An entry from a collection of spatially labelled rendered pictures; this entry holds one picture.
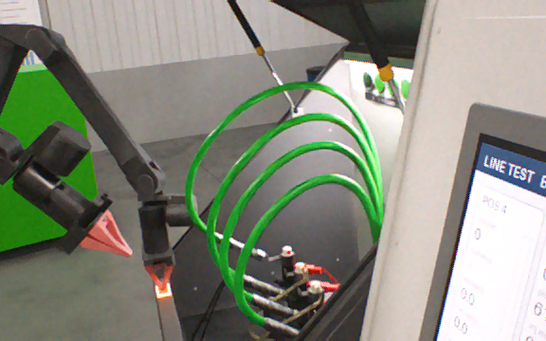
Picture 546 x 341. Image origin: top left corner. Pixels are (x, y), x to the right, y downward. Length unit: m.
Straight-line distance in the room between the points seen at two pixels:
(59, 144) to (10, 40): 0.51
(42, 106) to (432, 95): 3.74
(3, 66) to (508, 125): 1.08
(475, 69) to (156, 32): 7.06
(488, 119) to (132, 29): 7.08
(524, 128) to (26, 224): 4.06
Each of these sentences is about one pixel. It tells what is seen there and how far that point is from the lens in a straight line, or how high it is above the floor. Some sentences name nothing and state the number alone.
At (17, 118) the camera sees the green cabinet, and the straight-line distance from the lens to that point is 4.24.
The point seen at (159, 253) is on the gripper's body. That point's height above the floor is 1.06.
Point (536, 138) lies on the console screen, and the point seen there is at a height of 1.43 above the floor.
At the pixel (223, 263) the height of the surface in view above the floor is 1.17.
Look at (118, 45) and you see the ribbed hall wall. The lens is 7.51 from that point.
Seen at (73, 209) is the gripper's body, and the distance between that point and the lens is 0.90.
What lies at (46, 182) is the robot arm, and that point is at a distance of 0.91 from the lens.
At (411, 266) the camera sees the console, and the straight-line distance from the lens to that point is 0.68.
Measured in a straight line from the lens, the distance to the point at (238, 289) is 0.84.
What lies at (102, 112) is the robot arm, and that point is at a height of 1.37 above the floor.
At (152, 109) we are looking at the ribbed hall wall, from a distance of 7.59.
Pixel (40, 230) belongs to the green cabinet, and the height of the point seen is 0.17.
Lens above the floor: 1.55
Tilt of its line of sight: 16 degrees down
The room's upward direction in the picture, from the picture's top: 5 degrees counter-clockwise
